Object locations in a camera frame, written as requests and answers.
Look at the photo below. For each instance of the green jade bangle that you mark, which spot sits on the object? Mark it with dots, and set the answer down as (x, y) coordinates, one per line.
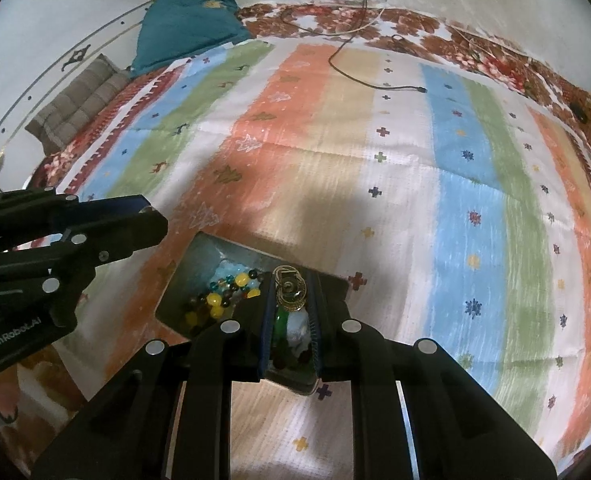
(280, 326)

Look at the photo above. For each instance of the grey metal jewelry box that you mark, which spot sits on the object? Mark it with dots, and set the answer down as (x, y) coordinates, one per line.
(219, 280)

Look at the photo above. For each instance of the teal cloth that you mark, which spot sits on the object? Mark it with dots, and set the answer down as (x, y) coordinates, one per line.
(173, 29)

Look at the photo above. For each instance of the colourful striped bed sheet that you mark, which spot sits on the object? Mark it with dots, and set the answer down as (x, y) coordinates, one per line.
(456, 210)

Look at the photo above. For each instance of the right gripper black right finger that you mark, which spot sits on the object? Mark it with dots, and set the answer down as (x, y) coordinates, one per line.
(416, 413)

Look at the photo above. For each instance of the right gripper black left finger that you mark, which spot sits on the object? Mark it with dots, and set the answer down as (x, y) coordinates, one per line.
(166, 413)

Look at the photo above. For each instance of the grey checked cushion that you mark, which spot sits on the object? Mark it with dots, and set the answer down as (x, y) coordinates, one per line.
(57, 123)

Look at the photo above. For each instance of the gold round earring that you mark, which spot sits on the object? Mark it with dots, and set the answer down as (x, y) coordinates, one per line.
(290, 288)

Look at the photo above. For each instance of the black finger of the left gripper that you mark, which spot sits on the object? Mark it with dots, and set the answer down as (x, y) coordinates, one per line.
(35, 255)
(43, 209)

